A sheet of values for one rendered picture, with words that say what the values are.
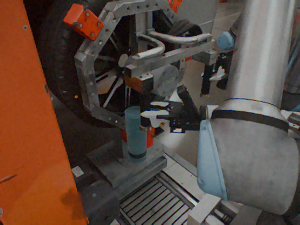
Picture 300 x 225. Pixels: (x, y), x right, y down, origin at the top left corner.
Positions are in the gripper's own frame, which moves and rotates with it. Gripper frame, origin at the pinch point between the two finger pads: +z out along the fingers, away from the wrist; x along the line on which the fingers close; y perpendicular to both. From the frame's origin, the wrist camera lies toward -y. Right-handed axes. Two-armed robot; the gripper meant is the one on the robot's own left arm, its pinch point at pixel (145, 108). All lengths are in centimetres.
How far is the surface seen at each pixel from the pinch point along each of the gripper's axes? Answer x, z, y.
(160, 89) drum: 13.2, -4.8, -0.1
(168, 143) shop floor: 76, -12, 83
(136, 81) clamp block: -1.2, 2.3, -10.8
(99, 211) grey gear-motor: -10.3, 18.5, 44.4
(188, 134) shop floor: 88, -30, 83
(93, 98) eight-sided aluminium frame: 8.7, 20.1, 2.0
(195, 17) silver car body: 84, -25, -11
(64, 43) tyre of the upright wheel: 12.8, 28.6, -17.6
